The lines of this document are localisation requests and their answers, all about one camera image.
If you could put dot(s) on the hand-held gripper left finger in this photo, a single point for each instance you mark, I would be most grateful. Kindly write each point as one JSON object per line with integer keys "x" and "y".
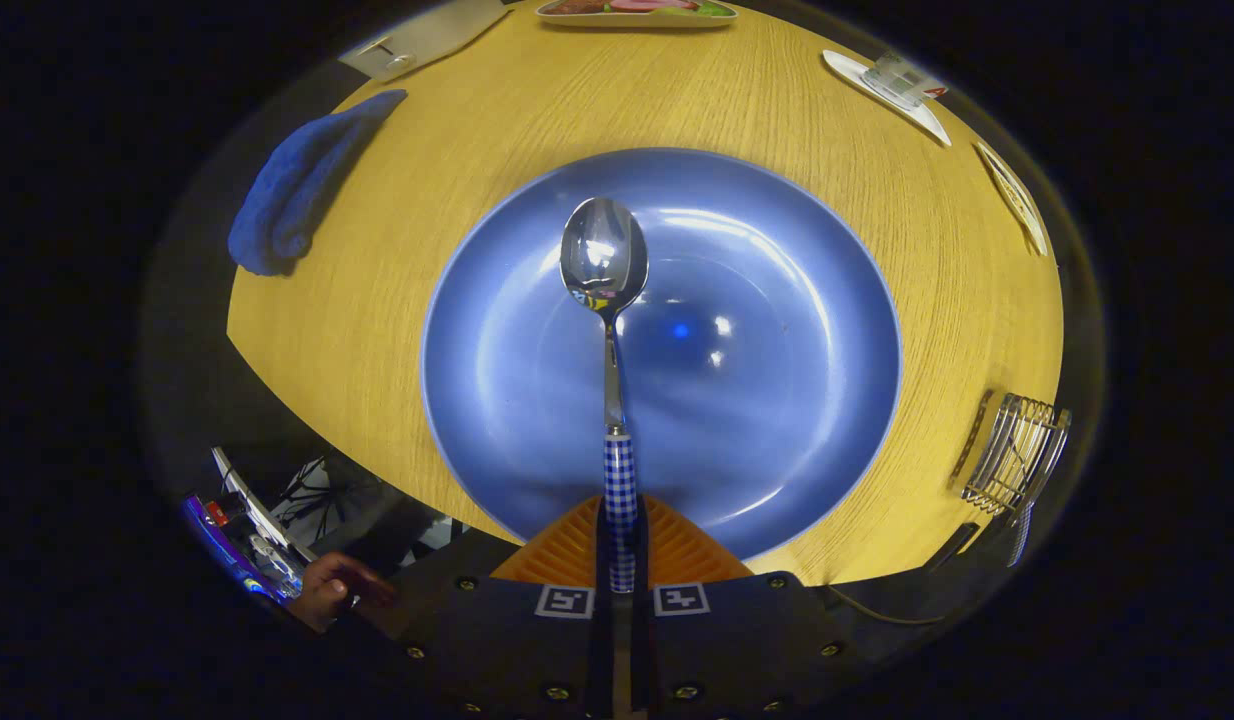
{"x": 507, "y": 650}

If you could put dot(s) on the glowing screen device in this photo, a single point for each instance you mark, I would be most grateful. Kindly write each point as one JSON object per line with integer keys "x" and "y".
{"x": 227, "y": 550}

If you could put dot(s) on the white plastic bottle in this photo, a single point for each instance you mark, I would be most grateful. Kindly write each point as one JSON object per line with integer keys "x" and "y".
{"x": 897, "y": 80}

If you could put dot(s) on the blue folded cloth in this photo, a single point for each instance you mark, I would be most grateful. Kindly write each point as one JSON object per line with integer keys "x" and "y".
{"x": 297, "y": 190}

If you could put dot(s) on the white square coaster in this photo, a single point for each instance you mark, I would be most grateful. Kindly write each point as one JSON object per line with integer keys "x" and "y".
{"x": 917, "y": 118}

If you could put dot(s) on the plate of toy food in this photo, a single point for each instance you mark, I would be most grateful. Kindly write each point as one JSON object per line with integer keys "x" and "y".
{"x": 637, "y": 8}

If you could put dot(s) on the white divided grain tray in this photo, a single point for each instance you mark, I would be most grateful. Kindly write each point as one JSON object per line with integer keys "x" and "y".
{"x": 1017, "y": 200}

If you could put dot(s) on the blue round plate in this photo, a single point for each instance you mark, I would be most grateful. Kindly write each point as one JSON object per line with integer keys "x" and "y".
{"x": 777, "y": 350}

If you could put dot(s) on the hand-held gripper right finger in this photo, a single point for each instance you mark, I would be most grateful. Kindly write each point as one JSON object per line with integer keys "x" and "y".
{"x": 737, "y": 650}

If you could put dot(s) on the cream toaster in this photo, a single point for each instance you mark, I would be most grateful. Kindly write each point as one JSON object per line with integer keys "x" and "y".
{"x": 437, "y": 35}

